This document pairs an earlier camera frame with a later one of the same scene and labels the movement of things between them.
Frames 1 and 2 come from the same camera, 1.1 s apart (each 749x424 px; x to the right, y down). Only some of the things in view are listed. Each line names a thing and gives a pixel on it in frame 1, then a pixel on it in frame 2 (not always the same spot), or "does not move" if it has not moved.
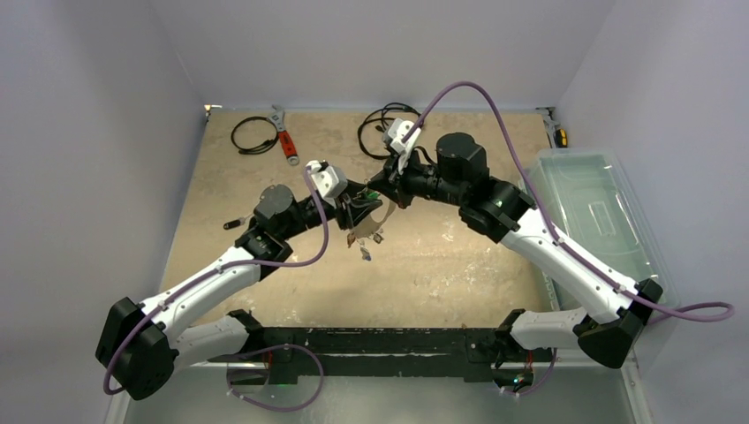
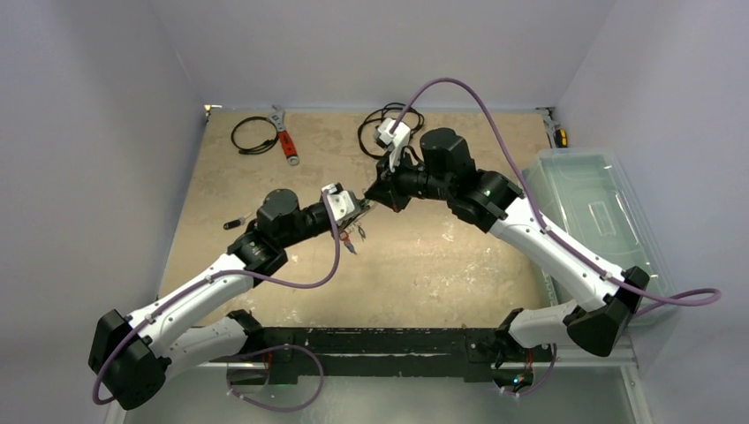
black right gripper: (396, 184) does not move
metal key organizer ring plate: (371, 226) -> (345, 230)
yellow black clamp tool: (557, 135) does not move
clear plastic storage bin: (597, 208) does not move
